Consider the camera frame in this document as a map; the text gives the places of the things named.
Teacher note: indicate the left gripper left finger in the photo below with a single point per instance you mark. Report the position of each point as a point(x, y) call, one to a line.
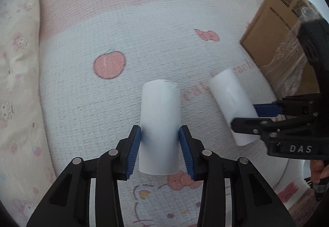
point(67, 201)

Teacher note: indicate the pink white Hello Kitty blanket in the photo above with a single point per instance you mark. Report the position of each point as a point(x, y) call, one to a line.
point(96, 55)

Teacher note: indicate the white paper tube pair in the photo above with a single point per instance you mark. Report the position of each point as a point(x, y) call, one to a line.
point(160, 120)
point(231, 97)

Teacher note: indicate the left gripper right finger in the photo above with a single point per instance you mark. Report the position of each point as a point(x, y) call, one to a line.
point(253, 201)

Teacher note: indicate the brown cardboard box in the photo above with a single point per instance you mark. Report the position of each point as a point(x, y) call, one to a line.
point(271, 41)

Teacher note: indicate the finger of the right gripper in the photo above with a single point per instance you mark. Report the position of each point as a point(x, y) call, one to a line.
point(264, 127)
point(296, 106)

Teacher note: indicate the person right hand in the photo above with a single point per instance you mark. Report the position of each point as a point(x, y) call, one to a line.
point(317, 170)

